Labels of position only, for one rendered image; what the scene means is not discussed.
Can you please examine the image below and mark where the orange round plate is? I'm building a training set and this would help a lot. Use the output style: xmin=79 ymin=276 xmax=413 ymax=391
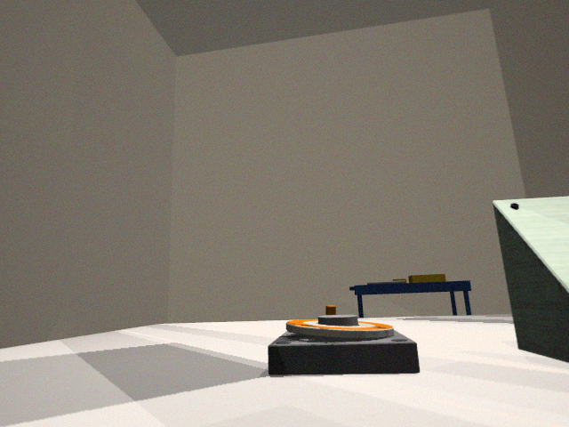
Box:
xmin=285 ymin=305 xmax=394 ymax=339

